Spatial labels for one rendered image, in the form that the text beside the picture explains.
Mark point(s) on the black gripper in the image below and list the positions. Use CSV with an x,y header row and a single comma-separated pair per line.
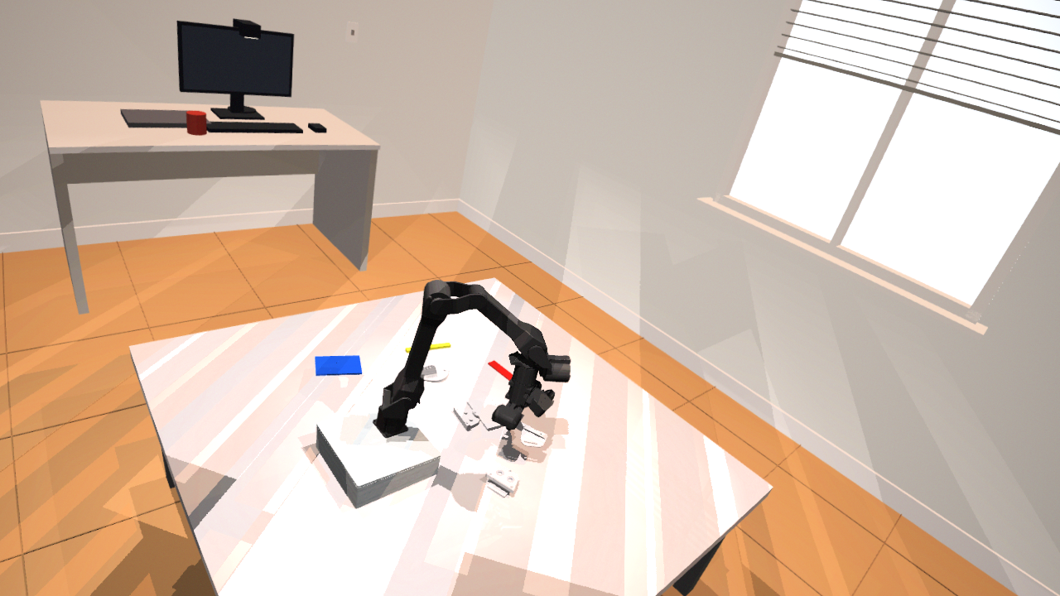
x,y
509,415

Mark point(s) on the blue flat rectangular plate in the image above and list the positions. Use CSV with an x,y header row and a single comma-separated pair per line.
x,y
338,365

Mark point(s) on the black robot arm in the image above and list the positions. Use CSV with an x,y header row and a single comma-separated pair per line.
x,y
403,394

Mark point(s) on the yellow flat bar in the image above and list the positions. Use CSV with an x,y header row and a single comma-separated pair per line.
x,y
434,346

